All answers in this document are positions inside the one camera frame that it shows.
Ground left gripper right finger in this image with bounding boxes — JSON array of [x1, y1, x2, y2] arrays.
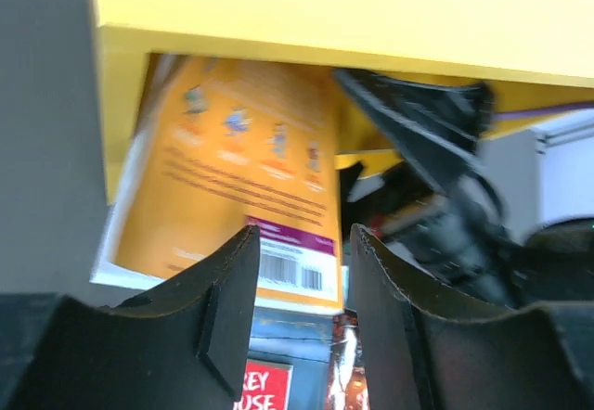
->
[[350, 225, 593, 409]]

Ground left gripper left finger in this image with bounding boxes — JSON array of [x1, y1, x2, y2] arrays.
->
[[1, 225, 260, 409]]

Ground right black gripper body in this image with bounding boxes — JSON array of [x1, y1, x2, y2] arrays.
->
[[345, 161, 593, 308]]

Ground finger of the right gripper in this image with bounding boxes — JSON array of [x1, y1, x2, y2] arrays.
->
[[334, 68, 495, 187]]

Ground brown Edward Tulane book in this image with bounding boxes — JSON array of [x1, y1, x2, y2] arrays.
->
[[324, 309, 370, 410]]

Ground red treehouse book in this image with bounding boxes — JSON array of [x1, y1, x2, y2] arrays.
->
[[233, 359, 293, 410]]

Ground orange Roald Dahl book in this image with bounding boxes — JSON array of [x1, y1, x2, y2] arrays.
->
[[91, 55, 342, 314]]

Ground dark blue cover book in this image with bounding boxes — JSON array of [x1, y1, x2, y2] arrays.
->
[[249, 308, 333, 410]]

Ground yellow wooden shelf box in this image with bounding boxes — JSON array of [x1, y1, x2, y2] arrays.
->
[[93, 0, 593, 199]]

